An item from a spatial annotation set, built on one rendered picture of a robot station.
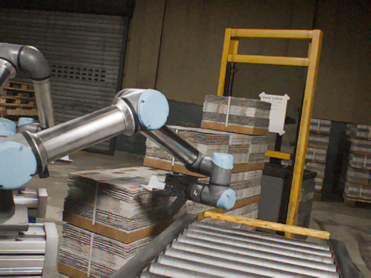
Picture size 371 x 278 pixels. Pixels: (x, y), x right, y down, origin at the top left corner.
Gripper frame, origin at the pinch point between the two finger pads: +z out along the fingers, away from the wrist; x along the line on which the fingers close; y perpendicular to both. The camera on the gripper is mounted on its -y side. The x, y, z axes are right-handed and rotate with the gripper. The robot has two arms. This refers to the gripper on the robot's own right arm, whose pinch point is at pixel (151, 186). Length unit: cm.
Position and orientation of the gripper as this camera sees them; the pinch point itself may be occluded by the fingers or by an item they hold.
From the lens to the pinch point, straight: 170.4
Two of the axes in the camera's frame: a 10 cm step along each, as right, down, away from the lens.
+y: 1.2, -9.9, -0.6
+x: -5.5, -0.1, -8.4
